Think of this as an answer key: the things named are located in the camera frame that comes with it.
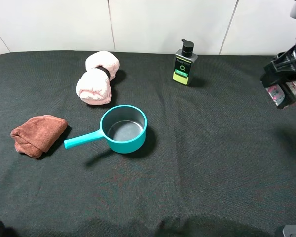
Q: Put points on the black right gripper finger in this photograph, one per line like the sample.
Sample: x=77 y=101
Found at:
x=273 y=75

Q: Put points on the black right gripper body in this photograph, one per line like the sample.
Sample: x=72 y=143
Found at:
x=285 y=63

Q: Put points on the black box red label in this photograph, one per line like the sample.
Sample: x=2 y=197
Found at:
x=283 y=95

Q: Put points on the folded brown cloth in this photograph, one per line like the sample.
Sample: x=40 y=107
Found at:
x=38 y=134

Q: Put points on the black tablecloth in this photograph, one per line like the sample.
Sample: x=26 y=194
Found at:
x=219 y=159

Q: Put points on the black band on towel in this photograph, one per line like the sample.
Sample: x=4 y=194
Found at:
x=105 y=71

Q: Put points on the teal saucepan with handle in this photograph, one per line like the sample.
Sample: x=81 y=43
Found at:
x=123 y=127

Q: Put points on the rolled pink towel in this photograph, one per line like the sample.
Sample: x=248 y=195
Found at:
x=94 y=87

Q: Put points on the grey object bottom right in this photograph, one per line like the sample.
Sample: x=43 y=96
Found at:
x=286 y=231

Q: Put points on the grey green pump bottle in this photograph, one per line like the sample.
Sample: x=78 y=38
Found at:
x=183 y=62

